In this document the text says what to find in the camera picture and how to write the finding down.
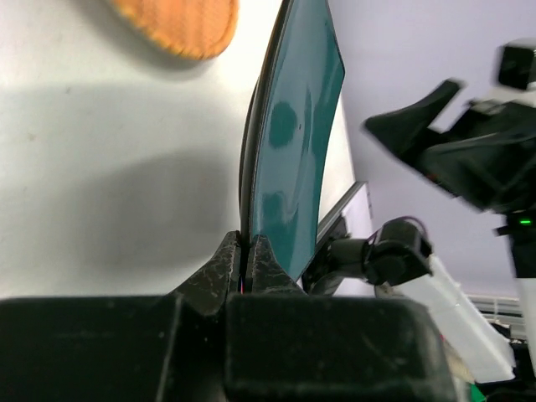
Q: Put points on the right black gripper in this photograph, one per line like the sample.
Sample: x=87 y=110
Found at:
x=487 y=157

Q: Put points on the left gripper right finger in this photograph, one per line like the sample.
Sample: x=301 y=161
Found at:
x=282 y=345

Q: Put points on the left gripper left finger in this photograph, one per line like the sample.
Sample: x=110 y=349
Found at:
x=121 y=348

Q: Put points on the dark teal square plate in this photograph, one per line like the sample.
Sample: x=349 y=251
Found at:
x=287 y=132

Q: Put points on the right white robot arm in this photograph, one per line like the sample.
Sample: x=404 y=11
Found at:
x=399 y=260

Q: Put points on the woven bamboo round plate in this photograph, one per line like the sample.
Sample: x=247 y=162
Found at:
x=189 y=29

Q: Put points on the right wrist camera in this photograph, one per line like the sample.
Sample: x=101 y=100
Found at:
x=515 y=71

